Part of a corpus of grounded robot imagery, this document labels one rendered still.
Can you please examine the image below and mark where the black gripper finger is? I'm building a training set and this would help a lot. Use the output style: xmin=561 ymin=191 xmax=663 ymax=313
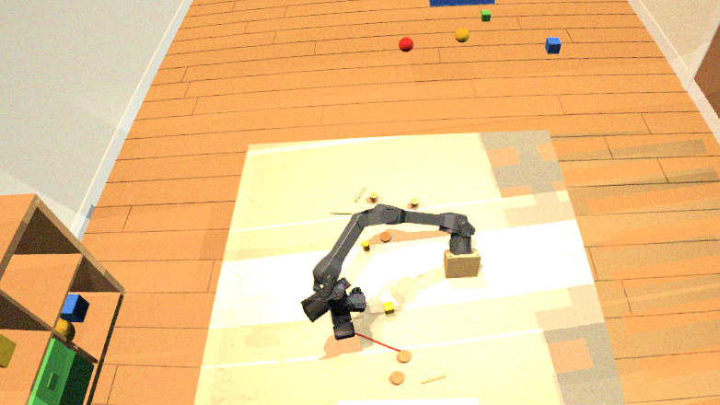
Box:
xmin=331 ymin=313 xmax=352 ymax=325

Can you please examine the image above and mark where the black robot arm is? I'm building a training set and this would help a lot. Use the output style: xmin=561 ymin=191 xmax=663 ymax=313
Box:
xmin=301 ymin=203 xmax=476 ymax=322

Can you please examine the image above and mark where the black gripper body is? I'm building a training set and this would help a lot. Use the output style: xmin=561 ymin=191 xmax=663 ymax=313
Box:
xmin=329 ymin=297 xmax=355 ymax=341

